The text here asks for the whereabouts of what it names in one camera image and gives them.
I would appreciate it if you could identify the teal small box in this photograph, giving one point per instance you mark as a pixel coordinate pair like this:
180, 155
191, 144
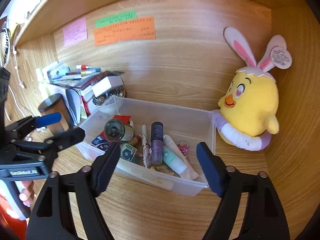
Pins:
128, 152

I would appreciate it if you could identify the purple cosmetic bottle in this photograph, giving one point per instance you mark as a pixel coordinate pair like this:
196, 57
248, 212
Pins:
157, 150

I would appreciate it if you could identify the person's red clothing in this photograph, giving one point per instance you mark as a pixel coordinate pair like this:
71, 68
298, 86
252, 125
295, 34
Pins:
10, 227

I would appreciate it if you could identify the clear amber small bottle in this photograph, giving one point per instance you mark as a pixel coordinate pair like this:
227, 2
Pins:
162, 170

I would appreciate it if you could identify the clear plastic storage box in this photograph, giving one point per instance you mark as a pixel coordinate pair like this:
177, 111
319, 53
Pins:
155, 180

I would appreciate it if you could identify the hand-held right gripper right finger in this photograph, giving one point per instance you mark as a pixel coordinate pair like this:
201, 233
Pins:
210, 170

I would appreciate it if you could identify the red capped lip balm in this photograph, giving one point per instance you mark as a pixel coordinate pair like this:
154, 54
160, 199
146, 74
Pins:
136, 140

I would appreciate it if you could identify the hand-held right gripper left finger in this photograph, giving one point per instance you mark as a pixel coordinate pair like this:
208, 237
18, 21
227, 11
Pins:
107, 167

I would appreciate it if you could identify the clear measuring cup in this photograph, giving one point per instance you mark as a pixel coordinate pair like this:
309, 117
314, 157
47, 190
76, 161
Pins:
107, 108

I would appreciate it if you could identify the stack of books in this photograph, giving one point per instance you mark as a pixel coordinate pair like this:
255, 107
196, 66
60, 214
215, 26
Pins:
85, 82

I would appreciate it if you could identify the blue yellow pen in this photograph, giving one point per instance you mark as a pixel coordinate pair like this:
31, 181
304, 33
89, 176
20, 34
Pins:
85, 72

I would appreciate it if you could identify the white spray bottle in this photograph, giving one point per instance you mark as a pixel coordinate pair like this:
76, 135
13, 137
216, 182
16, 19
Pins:
41, 87

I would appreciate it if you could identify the brown ceramic mug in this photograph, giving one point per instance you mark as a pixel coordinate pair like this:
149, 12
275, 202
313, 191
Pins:
65, 115

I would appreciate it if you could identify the white notebook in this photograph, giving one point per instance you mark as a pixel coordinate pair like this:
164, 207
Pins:
73, 105

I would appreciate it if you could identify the red white marker pen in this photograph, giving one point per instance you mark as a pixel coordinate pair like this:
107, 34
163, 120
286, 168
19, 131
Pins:
85, 67

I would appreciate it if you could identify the pink cream tube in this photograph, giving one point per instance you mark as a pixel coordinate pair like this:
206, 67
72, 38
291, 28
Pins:
190, 172

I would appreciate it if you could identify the orange sticky note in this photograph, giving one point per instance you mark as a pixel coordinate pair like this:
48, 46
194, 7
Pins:
125, 36

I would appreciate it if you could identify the person's left hand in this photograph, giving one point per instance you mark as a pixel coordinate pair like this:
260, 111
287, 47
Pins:
26, 195

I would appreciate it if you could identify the green round jar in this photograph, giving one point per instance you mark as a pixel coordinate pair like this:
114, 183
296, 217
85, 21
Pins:
125, 132

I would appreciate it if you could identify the pink bead charm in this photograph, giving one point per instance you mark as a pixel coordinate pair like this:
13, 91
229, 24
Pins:
183, 148

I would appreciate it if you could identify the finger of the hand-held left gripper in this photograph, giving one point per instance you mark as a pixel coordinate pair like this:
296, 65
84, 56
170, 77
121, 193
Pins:
48, 120
72, 136

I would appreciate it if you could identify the pink sticky note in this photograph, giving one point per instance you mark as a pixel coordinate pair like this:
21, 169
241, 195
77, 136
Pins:
75, 32

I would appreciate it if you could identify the yellow chick plush toy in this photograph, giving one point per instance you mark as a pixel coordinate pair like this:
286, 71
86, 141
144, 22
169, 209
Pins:
252, 105

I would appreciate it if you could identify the teal cosmetic tube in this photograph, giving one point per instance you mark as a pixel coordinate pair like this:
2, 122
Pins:
172, 158

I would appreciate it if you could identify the small white box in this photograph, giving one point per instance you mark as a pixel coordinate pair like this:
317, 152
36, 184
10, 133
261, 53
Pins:
107, 85

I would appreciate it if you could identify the green sticky note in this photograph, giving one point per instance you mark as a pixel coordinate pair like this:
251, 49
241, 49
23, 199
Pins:
115, 20

